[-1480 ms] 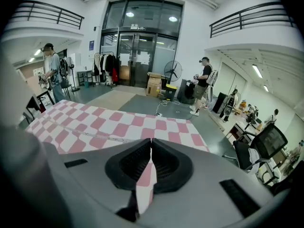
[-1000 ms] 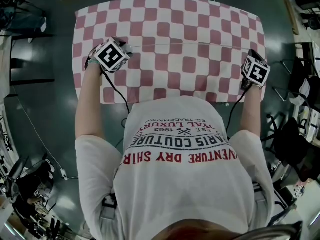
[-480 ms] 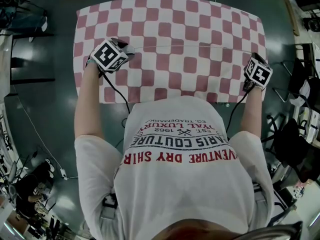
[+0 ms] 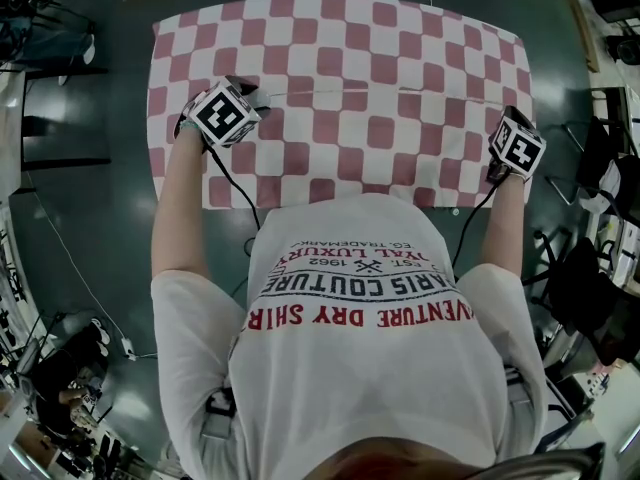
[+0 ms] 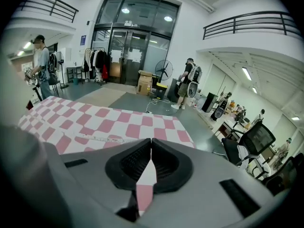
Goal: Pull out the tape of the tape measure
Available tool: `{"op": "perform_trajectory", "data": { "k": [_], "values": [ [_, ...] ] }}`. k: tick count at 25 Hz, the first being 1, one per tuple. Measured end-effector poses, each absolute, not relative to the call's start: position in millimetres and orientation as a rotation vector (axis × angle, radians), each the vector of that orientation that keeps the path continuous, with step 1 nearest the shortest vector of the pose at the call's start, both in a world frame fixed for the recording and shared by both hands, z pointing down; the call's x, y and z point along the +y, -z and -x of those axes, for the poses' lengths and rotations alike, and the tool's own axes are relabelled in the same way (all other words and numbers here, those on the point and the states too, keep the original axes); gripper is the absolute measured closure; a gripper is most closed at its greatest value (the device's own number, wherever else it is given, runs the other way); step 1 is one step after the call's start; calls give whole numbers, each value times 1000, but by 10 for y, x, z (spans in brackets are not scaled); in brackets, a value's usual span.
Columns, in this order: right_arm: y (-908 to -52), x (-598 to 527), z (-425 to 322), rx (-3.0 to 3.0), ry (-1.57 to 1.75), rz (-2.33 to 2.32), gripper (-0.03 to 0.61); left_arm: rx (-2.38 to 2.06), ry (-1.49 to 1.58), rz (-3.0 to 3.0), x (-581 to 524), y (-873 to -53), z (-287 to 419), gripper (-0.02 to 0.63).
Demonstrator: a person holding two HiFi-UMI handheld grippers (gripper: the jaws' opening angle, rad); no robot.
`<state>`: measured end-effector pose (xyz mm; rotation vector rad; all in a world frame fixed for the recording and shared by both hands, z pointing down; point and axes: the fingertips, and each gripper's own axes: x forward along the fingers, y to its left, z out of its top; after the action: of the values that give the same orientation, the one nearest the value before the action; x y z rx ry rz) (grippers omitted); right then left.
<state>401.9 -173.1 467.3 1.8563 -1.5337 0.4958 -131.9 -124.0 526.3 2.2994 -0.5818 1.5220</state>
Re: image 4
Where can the person's right forearm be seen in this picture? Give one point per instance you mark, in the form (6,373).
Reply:
(505,223)

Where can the person's left forearm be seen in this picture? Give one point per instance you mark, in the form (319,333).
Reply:
(180,208)

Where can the black mesh chrome-frame chair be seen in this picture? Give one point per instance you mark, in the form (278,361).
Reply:
(605,153)

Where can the white power adapter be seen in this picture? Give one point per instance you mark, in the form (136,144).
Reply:
(129,348)

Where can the person's white printed t-shirt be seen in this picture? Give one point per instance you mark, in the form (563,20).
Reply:
(360,368)

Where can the black leg work table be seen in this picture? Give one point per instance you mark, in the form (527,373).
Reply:
(65,160)

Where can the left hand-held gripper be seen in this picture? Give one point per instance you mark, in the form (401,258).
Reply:
(222,113)

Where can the black star-base office chair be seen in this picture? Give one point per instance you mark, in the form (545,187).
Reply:
(585,288)

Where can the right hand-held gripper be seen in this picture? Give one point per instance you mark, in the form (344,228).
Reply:
(520,150)

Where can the pink white checkered tablecloth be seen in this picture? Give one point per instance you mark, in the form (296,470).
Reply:
(350,43)

